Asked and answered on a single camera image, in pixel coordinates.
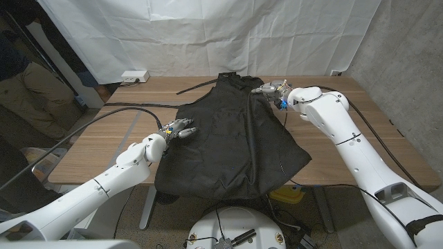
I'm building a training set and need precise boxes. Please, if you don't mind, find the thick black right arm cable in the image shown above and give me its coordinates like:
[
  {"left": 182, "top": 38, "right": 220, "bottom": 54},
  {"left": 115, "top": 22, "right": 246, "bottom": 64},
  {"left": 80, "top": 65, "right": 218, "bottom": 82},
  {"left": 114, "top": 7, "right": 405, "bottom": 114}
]
[{"left": 304, "top": 85, "right": 422, "bottom": 190}]

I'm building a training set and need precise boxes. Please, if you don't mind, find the person in khaki trousers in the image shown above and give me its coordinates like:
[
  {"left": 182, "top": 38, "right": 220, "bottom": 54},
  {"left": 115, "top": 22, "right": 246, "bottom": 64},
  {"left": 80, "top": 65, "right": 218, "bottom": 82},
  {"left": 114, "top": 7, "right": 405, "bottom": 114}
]
[{"left": 0, "top": 34, "right": 82, "bottom": 139}]

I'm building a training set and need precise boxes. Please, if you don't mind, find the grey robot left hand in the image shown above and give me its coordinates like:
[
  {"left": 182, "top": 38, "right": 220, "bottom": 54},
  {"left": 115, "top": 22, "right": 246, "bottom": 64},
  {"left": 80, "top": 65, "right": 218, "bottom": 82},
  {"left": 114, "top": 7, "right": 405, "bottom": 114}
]
[{"left": 159, "top": 117, "right": 198, "bottom": 143}]

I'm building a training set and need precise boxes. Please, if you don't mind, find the clear plastic storage box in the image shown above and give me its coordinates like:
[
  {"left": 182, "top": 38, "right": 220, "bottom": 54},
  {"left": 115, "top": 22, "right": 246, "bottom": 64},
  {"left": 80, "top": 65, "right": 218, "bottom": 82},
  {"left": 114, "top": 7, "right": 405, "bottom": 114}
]
[{"left": 20, "top": 147, "right": 69, "bottom": 183}]

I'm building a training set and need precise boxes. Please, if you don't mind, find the black apron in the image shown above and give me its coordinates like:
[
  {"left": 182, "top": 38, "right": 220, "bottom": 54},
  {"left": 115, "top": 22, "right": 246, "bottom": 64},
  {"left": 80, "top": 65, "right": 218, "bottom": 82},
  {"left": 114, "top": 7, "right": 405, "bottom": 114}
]
[{"left": 103, "top": 71, "right": 312, "bottom": 201}]

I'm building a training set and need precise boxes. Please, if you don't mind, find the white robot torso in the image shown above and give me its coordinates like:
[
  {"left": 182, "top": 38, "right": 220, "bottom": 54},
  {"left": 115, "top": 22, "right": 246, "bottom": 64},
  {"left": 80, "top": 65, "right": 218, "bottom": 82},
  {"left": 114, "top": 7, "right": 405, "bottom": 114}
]
[{"left": 186, "top": 206, "right": 287, "bottom": 249}]

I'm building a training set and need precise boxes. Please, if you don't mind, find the white power strip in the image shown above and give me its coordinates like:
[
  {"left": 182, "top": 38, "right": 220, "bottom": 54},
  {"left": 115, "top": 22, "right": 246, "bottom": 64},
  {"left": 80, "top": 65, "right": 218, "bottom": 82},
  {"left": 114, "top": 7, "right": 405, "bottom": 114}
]
[{"left": 120, "top": 70, "right": 150, "bottom": 84}]

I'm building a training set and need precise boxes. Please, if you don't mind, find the person in blue jeans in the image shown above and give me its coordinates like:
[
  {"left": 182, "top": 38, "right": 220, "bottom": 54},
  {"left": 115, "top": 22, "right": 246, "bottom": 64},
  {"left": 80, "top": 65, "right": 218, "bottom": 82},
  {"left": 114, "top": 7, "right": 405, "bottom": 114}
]
[{"left": 74, "top": 71, "right": 114, "bottom": 103}]

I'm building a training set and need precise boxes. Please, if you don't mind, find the white creased backdrop sheet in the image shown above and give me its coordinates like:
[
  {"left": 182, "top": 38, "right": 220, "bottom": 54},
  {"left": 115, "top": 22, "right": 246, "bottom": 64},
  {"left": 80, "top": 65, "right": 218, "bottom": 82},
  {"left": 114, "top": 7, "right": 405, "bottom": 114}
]
[{"left": 36, "top": 0, "right": 382, "bottom": 86}]

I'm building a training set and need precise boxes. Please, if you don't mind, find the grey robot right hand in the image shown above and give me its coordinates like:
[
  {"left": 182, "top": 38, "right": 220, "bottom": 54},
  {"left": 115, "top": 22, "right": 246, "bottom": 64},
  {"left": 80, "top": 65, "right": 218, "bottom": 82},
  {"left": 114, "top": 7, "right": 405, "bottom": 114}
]
[{"left": 251, "top": 79, "right": 294, "bottom": 111}]

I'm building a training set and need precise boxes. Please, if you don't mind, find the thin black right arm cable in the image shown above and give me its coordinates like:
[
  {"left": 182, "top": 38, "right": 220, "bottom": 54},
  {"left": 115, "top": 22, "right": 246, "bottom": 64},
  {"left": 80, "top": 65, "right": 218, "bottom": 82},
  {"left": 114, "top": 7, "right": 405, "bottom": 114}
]
[{"left": 278, "top": 109, "right": 416, "bottom": 239}]

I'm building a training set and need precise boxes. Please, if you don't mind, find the yellow plastic box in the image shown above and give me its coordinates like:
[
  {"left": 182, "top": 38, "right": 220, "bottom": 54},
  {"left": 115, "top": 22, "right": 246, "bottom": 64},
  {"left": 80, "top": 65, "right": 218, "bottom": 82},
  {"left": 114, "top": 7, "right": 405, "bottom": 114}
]
[{"left": 269, "top": 185, "right": 307, "bottom": 205}]

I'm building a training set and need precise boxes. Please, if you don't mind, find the person in black trousers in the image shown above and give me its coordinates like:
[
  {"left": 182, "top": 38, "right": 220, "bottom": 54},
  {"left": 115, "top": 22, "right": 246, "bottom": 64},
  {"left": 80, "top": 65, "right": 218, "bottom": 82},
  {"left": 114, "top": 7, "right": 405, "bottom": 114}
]
[{"left": 0, "top": 138, "right": 60, "bottom": 212}]

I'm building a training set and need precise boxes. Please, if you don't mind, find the grey table leg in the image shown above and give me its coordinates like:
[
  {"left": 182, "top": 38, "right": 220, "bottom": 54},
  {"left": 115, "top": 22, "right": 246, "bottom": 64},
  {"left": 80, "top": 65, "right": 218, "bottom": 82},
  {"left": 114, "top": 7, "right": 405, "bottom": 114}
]
[
  {"left": 313, "top": 186, "right": 336, "bottom": 234},
  {"left": 138, "top": 185, "right": 159, "bottom": 231}
]

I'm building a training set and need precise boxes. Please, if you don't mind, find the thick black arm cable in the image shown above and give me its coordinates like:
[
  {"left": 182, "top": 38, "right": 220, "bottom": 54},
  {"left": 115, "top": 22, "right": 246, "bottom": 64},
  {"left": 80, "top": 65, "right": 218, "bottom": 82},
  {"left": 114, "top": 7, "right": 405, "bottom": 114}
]
[
  {"left": 304, "top": 85, "right": 422, "bottom": 190},
  {"left": 0, "top": 106, "right": 163, "bottom": 191}
]

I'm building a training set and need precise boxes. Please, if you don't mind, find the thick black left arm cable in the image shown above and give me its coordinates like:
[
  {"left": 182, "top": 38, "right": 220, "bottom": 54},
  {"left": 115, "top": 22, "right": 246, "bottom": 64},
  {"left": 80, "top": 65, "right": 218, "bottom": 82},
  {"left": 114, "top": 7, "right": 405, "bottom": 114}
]
[{"left": 0, "top": 106, "right": 163, "bottom": 191}]

